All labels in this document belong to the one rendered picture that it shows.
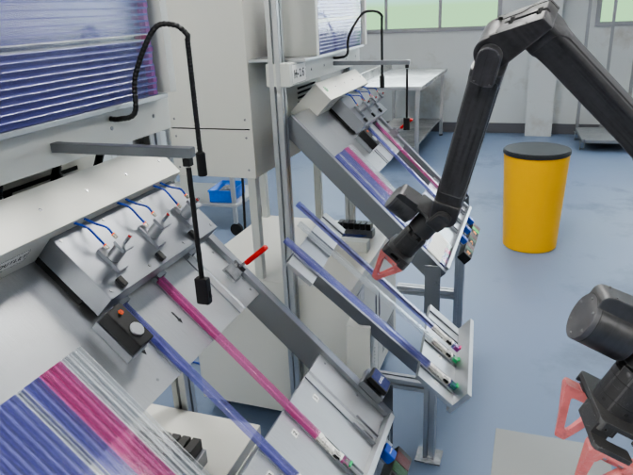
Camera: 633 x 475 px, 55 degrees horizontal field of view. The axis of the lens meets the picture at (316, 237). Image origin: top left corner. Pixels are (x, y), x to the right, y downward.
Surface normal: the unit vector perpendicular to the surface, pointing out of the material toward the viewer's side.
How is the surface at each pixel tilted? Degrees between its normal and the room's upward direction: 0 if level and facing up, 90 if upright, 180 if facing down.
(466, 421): 0
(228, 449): 0
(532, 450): 0
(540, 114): 90
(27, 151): 90
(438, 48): 90
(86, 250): 43
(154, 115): 90
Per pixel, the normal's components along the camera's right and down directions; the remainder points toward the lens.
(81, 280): -0.33, 0.34
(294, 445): 0.62, -0.62
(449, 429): -0.04, -0.94
